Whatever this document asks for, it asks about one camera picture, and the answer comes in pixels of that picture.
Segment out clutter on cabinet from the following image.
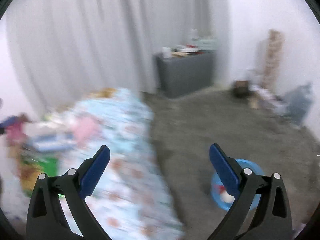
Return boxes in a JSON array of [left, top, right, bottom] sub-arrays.
[[161, 29, 217, 59]]

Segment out blue mesh trash bin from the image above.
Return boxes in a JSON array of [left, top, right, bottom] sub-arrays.
[[210, 159, 264, 211]]

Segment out brown basket on floor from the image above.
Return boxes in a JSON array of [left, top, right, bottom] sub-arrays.
[[232, 80, 250, 99]]

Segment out floral blue tablecloth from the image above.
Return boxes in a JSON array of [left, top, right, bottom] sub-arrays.
[[1, 88, 184, 239]]

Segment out patterned tall box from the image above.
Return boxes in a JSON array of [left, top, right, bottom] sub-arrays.
[[260, 29, 284, 92]]

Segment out grey cabinet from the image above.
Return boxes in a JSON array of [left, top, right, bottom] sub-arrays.
[[155, 51, 215, 99]]

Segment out blue water jug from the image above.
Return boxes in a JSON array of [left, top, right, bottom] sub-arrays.
[[283, 82, 314, 128]]

